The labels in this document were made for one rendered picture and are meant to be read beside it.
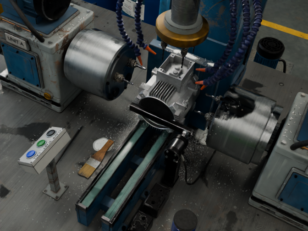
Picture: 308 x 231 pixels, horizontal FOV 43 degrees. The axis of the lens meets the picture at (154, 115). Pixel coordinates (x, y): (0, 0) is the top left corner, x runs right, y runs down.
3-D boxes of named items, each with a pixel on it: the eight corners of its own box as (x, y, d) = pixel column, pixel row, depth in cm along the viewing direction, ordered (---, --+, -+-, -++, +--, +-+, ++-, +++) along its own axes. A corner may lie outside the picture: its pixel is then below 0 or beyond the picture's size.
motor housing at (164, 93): (156, 90, 169) (160, 55, 155) (196, 107, 164) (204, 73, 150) (133, 120, 157) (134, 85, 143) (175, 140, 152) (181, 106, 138)
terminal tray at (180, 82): (168, 66, 157) (170, 52, 151) (193, 76, 154) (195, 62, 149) (154, 84, 149) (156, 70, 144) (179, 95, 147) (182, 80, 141)
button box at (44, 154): (57, 136, 138) (50, 125, 135) (71, 139, 134) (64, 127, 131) (24, 172, 128) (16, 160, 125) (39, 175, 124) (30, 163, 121)
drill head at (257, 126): (206, 107, 165) (217, 61, 147) (302, 148, 154) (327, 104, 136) (180, 148, 150) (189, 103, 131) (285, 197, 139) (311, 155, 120)
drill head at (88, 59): (74, 51, 183) (70, 4, 164) (144, 80, 173) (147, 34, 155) (40, 83, 168) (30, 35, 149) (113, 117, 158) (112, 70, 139)
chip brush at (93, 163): (106, 138, 165) (106, 137, 164) (116, 143, 164) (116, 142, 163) (77, 173, 153) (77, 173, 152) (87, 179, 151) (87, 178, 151)
